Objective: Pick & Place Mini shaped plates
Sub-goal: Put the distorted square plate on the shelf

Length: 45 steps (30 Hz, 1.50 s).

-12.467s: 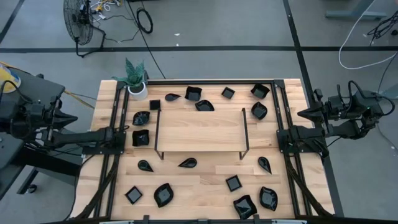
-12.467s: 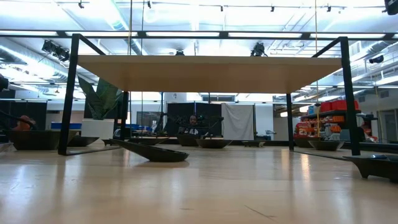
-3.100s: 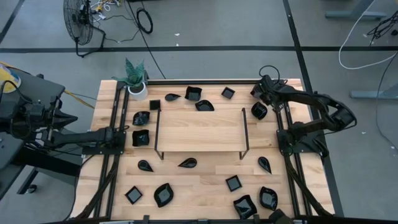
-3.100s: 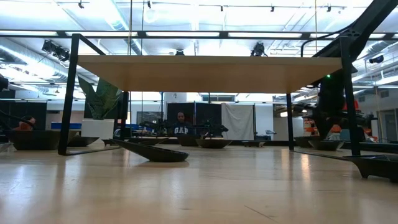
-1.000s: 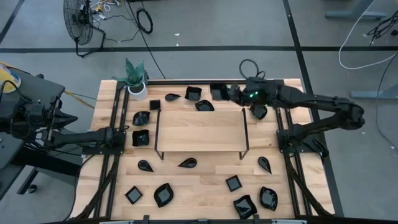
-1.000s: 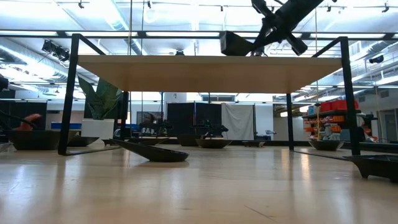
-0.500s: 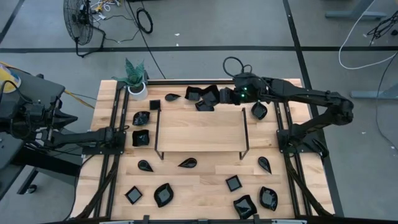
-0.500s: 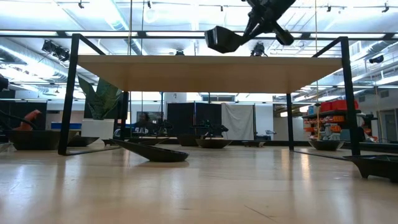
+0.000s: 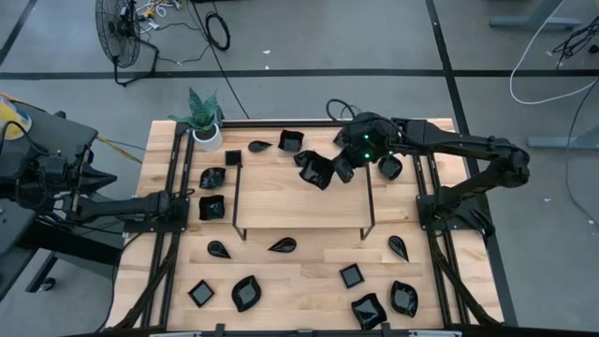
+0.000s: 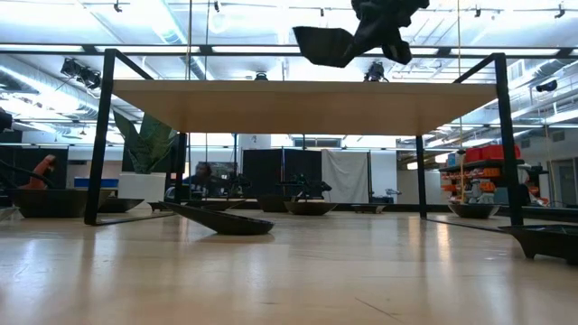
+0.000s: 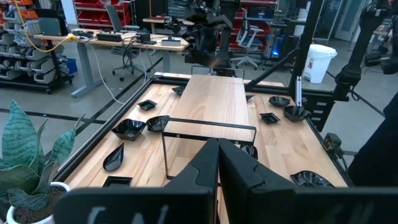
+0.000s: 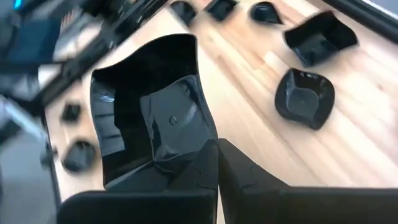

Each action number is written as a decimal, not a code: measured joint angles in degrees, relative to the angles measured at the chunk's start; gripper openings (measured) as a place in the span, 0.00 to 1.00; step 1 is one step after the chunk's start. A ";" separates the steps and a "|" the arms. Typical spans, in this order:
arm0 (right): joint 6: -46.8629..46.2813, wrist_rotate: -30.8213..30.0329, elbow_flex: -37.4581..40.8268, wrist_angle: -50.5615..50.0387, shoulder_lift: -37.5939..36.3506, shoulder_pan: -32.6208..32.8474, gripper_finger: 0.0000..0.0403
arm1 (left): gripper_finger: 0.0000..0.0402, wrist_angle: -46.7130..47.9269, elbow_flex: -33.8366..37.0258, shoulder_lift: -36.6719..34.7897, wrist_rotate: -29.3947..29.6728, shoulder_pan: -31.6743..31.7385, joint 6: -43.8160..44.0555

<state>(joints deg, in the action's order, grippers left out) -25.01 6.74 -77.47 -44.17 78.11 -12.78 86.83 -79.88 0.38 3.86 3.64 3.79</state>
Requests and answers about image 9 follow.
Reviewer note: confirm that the black standing fan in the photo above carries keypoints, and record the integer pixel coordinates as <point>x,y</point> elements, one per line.
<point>117,37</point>

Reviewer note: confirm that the yellow and blue round object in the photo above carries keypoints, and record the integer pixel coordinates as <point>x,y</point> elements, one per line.
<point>11,114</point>

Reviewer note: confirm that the snake plant in white pot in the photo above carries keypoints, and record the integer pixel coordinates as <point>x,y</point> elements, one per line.
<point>203,117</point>

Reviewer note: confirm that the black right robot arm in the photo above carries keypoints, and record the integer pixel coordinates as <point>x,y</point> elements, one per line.
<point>468,140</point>

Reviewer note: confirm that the wooden riser shelf black legs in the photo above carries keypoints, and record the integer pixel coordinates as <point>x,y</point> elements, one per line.
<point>281,201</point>

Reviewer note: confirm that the black side table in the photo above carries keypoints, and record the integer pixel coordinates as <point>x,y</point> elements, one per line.
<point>70,133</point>

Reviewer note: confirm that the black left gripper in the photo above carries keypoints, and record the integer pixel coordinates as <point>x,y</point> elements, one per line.
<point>70,175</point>

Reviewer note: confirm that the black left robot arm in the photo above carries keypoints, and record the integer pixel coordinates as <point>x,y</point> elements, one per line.
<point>131,206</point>

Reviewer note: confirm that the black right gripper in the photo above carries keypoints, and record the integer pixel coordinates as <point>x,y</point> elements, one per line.
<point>355,145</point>

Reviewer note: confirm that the black aluminium table frame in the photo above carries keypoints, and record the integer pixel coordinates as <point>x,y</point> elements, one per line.
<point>281,123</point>

